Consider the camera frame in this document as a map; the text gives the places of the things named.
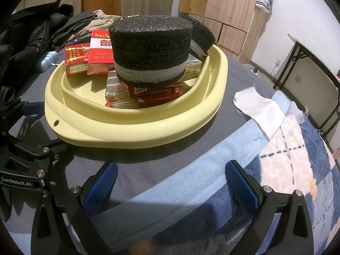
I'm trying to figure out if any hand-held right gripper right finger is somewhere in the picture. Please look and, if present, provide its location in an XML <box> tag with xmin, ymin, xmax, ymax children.
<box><xmin>224</xmin><ymin>160</ymin><xmax>315</xmax><ymax>255</ymax></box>

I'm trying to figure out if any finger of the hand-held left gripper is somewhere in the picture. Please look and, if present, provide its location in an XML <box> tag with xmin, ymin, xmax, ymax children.
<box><xmin>0</xmin><ymin>98</ymin><xmax>45</xmax><ymax>123</ymax></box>
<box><xmin>0</xmin><ymin>131</ymin><xmax>70</xmax><ymax>182</ymax></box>

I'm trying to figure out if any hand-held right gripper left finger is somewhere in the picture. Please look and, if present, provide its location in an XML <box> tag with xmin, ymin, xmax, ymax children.
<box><xmin>30</xmin><ymin>160</ymin><xmax>119</xmax><ymax>255</ymax></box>

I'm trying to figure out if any red gold cigarette pack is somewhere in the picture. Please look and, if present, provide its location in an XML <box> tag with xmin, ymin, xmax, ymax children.
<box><xmin>64</xmin><ymin>42</ymin><xmax>91</xmax><ymax>77</ymax></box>

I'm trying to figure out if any yellow plastic basin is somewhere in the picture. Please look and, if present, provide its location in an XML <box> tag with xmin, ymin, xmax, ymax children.
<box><xmin>44</xmin><ymin>14</ymin><xmax>229</xmax><ymax>149</ymax></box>

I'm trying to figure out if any red white cigarette pack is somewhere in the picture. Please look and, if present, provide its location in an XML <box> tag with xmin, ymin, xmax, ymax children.
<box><xmin>87</xmin><ymin>30</ymin><xmax>116</xmax><ymax>75</ymax></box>

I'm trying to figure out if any silver red cigarette pack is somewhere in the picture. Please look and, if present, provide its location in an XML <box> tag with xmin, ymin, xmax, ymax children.
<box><xmin>105</xmin><ymin>70</ymin><xmax>131</xmax><ymax>102</ymax></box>

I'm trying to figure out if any dark red shiny cigarette pack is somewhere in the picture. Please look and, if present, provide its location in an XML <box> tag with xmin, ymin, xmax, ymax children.
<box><xmin>105</xmin><ymin>97</ymin><xmax>172</xmax><ymax>109</ymax></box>

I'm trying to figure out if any large red cigarette box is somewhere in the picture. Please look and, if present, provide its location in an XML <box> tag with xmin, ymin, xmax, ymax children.
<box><xmin>128</xmin><ymin>82</ymin><xmax>184</xmax><ymax>99</ymax></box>

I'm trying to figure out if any gold cigarette box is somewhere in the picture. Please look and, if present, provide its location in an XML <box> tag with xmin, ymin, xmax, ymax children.
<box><xmin>183</xmin><ymin>58</ymin><xmax>203</xmax><ymax>82</ymax></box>

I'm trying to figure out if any black foam disc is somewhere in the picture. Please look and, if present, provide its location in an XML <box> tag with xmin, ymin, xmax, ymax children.
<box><xmin>183</xmin><ymin>15</ymin><xmax>216</xmax><ymax>58</ymax></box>
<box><xmin>108</xmin><ymin>15</ymin><xmax>193</xmax><ymax>88</ymax></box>

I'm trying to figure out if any blue checked fleece blanket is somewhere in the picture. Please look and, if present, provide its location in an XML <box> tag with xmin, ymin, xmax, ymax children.
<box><xmin>5</xmin><ymin>90</ymin><xmax>340</xmax><ymax>255</ymax></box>

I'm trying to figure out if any light blue pill organiser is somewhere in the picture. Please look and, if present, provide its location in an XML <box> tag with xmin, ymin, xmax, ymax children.
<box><xmin>39</xmin><ymin>51</ymin><xmax>59</xmax><ymax>72</ymax></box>

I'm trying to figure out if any grey bed sheet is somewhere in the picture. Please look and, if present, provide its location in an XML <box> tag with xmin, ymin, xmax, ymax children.
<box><xmin>5</xmin><ymin>46</ymin><xmax>275</xmax><ymax>226</ymax></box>

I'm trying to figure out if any black jacket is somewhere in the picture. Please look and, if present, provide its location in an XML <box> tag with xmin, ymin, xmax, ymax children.
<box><xmin>0</xmin><ymin>0</ymin><xmax>75</xmax><ymax>87</ymax></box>

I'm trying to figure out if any white cloth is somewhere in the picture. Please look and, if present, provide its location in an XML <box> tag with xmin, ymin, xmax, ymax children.
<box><xmin>233</xmin><ymin>83</ymin><xmax>287</xmax><ymax>140</ymax></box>

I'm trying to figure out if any dark plastic bag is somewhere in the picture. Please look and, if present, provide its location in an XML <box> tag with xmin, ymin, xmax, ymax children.
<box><xmin>65</xmin><ymin>33</ymin><xmax>92</xmax><ymax>47</ymax></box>

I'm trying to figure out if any dark green clothing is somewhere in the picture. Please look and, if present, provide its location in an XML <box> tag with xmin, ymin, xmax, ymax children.
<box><xmin>50</xmin><ymin>11</ymin><xmax>99</xmax><ymax>45</ymax></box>

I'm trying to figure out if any thin white gauze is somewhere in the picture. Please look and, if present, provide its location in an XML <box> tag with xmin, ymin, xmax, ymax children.
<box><xmin>285</xmin><ymin>100</ymin><xmax>309</xmax><ymax>125</ymax></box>

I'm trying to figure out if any beige clothing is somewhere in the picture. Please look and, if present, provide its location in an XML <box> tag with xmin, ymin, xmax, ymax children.
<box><xmin>76</xmin><ymin>9</ymin><xmax>123</xmax><ymax>37</ymax></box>

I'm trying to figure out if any black folding table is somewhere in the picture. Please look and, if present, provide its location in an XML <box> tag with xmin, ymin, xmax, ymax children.
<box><xmin>273</xmin><ymin>34</ymin><xmax>340</xmax><ymax>140</ymax></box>

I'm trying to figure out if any wooden wardrobe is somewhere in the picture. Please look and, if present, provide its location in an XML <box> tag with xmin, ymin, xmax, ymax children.
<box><xmin>178</xmin><ymin>0</ymin><xmax>276</xmax><ymax>65</ymax></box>

